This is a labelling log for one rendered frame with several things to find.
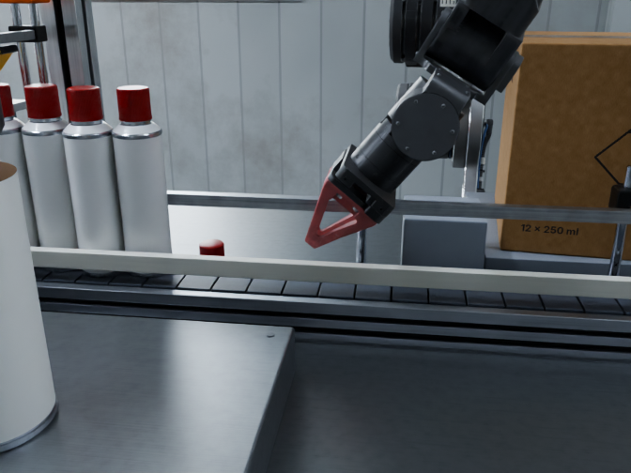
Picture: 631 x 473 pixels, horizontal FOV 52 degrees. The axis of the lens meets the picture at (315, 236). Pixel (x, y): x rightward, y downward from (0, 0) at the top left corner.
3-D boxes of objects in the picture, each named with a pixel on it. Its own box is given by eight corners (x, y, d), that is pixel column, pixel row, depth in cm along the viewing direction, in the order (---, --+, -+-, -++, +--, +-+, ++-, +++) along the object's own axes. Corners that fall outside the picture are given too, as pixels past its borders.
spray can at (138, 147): (124, 280, 71) (102, 91, 64) (130, 261, 76) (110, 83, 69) (172, 277, 72) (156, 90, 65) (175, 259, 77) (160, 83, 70)
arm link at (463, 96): (522, 54, 62) (446, 7, 62) (541, 60, 51) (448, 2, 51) (450, 160, 66) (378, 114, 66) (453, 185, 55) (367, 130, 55)
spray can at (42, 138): (33, 267, 74) (2, 86, 67) (66, 252, 79) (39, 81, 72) (68, 275, 72) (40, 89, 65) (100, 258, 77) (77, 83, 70)
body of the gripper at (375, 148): (330, 179, 61) (382, 119, 59) (340, 155, 71) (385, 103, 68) (382, 222, 62) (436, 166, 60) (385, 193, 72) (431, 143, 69)
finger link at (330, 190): (281, 231, 66) (340, 163, 63) (292, 210, 73) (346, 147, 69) (331, 272, 67) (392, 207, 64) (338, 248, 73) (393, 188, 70)
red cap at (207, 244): (230, 265, 88) (229, 242, 87) (211, 272, 85) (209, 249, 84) (214, 258, 90) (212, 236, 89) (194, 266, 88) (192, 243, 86)
